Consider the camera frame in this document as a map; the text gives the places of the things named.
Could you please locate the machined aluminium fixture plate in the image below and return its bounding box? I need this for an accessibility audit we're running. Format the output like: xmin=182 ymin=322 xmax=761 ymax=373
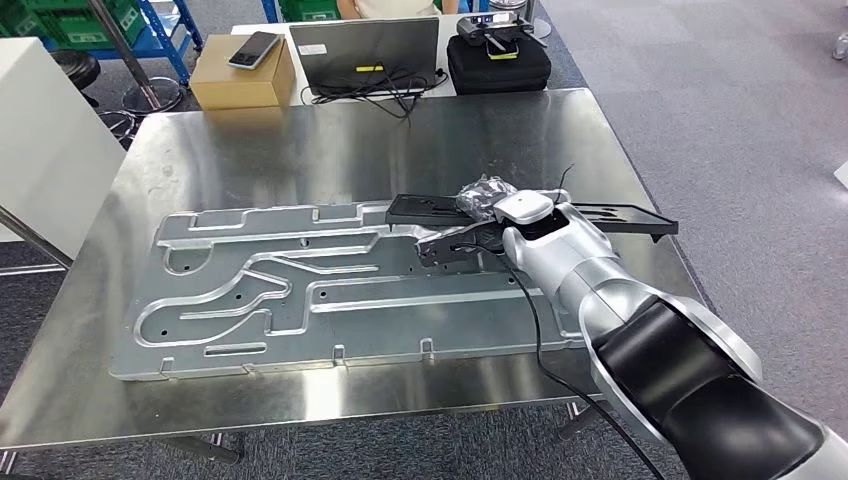
xmin=109 ymin=198 xmax=588 ymax=382

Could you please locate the stainless steel workbench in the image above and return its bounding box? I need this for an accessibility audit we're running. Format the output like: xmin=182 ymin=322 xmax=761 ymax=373
xmin=0 ymin=87 xmax=707 ymax=475

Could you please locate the black laptop cable bundle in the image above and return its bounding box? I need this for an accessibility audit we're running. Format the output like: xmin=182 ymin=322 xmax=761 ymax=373
xmin=301 ymin=62 xmax=453 ymax=122

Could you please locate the black plastic panel part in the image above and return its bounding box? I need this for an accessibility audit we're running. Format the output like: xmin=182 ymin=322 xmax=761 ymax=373
xmin=385 ymin=193 xmax=680 ymax=244

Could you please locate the dark grey laptop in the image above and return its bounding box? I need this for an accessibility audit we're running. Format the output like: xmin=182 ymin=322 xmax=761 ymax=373
xmin=289 ymin=16 xmax=442 ymax=94

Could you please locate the green plastic crate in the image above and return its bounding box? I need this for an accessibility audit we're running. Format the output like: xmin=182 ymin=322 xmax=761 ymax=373
xmin=0 ymin=0 xmax=147 ymax=51
xmin=276 ymin=0 xmax=342 ymax=23

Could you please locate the stainless steel table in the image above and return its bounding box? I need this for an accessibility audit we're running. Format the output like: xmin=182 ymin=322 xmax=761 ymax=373
xmin=0 ymin=203 xmax=74 ymax=278

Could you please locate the white cabinet block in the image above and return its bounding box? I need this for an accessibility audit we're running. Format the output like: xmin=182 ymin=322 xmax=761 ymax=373
xmin=0 ymin=36 xmax=128 ymax=263

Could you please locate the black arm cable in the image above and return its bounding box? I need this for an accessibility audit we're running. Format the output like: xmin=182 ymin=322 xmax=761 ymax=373
xmin=453 ymin=241 xmax=667 ymax=480

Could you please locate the black smartphone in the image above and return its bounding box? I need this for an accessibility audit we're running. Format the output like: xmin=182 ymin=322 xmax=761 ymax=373
xmin=227 ymin=31 xmax=283 ymax=71

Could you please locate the black round stool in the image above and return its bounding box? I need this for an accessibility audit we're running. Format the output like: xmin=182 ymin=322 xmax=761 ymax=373
xmin=49 ymin=49 xmax=142 ymax=147

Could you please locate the grey handheld controller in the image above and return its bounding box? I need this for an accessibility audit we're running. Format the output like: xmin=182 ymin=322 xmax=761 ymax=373
xmin=457 ymin=11 xmax=550 ymax=61

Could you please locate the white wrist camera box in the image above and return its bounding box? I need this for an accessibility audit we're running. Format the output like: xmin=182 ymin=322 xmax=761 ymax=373
xmin=493 ymin=190 xmax=555 ymax=227

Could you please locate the blue metal shelf rack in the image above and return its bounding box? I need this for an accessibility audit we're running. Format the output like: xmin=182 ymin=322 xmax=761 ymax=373
xmin=36 ymin=0 xmax=205 ymax=85

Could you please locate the brown cardboard box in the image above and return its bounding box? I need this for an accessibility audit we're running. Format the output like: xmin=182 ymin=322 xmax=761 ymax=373
xmin=190 ymin=33 xmax=297 ymax=112

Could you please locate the black zip carry case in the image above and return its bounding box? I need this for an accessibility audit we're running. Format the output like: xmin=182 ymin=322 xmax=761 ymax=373
xmin=447 ymin=33 xmax=552 ymax=96

